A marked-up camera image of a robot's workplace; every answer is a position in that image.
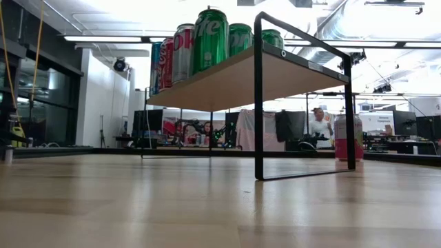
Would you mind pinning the silver Diet Coke can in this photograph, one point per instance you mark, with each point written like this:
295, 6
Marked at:
339, 144
182, 55

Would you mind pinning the red Coca-Cola can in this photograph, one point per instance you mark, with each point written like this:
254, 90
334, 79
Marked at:
166, 65

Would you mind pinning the green Sprite can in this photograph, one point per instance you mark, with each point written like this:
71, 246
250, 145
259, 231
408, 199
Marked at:
273, 38
210, 44
240, 39

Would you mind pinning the blue Red Bull can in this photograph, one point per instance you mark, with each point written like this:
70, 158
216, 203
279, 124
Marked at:
155, 69

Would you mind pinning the black background robot arm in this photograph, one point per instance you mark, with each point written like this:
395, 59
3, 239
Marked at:
187, 129
225, 132

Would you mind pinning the person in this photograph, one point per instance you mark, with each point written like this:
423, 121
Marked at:
207, 128
320, 129

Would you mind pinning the white hanging cloth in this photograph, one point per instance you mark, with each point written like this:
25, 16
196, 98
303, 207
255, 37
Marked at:
248, 131

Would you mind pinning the black hanging cloth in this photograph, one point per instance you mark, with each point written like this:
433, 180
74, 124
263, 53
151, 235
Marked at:
291, 125

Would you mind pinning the black monitor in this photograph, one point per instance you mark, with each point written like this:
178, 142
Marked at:
404, 122
148, 120
429, 127

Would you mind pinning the black tripod stand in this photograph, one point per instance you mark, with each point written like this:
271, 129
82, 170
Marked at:
102, 132

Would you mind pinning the white sign board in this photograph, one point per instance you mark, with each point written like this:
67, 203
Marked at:
379, 120

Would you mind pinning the small white cylinder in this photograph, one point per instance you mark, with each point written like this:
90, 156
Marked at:
8, 155

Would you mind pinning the black metal rig frame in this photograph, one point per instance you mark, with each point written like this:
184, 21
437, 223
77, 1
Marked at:
224, 153

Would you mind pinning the wooden shelf with black frame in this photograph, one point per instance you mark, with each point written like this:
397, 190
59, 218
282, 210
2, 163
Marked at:
241, 79

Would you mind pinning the black ceiling camera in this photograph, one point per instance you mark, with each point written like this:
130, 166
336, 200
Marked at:
119, 64

